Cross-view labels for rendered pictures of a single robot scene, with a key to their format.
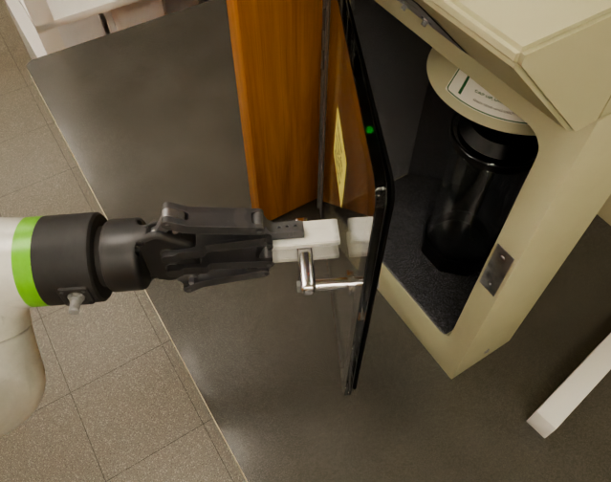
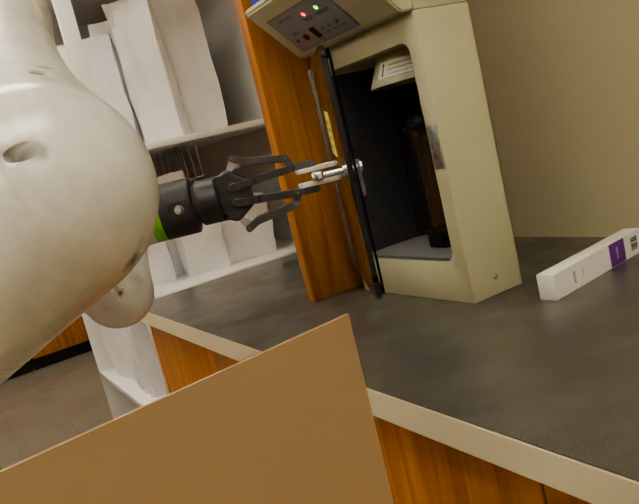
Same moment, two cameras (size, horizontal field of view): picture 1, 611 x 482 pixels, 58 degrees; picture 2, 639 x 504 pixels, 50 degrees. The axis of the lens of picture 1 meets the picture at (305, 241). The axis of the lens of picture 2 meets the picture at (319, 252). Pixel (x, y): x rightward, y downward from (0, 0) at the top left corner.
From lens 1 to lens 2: 0.90 m
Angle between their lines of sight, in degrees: 46
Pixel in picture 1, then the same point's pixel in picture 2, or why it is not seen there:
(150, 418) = not seen: outside the picture
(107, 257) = (197, 185)
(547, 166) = (414, 52)
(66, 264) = (174, 188)
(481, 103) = (392, 72)
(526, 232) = (429, 99)
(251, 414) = not seen: hidden behind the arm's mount
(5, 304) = not seen: hidden behind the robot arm
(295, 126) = (323, 205)
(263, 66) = (290, 151)
